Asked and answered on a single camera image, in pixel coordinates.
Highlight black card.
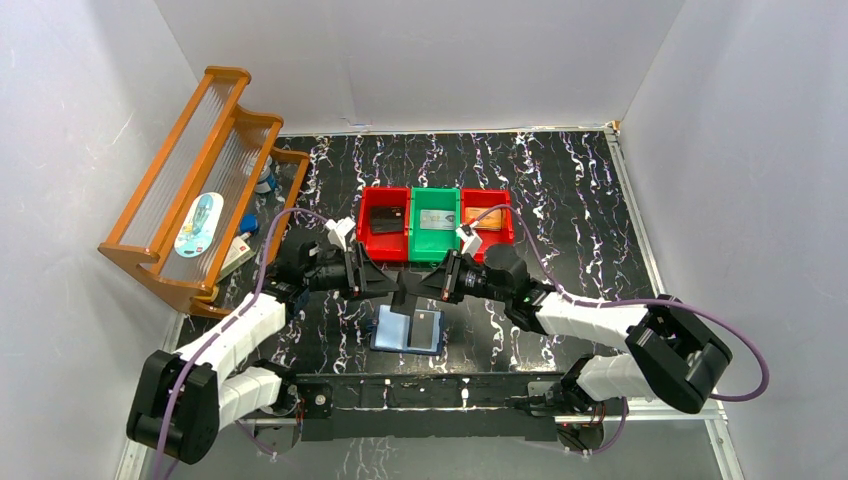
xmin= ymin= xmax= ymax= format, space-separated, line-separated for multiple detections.
xmin=408 ymin=310 xmax=442 ymax=350
xmin=390 ymin=271 xmax=421 ymax=317
xmin=368 ymin=206 xmax=406 ymax=235

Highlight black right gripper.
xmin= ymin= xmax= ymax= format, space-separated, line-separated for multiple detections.
xmin=409 ymin=248 xmax=510 ymax=304

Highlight blue leather card holder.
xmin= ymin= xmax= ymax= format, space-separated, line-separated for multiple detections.
xmin=370 ymin=305 xmax=445 ymax=356

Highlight grey silver card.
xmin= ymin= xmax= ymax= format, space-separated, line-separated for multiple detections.
xmin=419 ymin=209 xmax=456 ymax=231

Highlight orange card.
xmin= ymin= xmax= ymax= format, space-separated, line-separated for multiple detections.
xmin=464 ymin=207 xmax=504 ymax=231

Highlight blue capped tube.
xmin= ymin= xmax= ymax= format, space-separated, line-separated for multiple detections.
xmin=238 ymin=214 xmax=260 ymax=241

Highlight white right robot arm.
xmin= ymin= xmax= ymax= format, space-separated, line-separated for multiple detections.
xmin=403 ymin=244 xmax=732 ymax=414

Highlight left red plastic bin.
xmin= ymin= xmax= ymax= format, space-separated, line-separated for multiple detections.
xmin=356 ymin=187 xmax=411 ymax=263

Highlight white blue bottle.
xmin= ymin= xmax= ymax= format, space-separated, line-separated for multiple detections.
xmin=254 ymin=156 xmax=277 ymax=195

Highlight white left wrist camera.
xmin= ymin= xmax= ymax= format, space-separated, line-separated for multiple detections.
xmin=324 ymin=217 xmax=356 ymax=251

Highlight green plastic bin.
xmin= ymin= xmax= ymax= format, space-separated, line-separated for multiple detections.
xmin=408 ymin=187 xmax=460 ymax=263

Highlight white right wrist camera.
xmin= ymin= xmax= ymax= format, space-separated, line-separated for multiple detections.
xmin=456 ymin=224 xmax=483 ymax=256

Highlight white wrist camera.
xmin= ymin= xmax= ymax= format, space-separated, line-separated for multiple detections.
xmin=324 ymin=217 xmax=356 ymax=251
xmin=456 ymin=224 xmax=483 ymax=256

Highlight orange wooden rack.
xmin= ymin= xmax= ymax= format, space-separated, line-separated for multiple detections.
xmin=98 ymin=66 xmax=310 ymax=319

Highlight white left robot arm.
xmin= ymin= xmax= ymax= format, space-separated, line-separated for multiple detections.
xmin=126 ymin=241 xmax=399 ymax=464

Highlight white red box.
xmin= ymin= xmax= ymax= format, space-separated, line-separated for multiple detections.
xmin=216 ymin=236 xmax=255 ymax=281

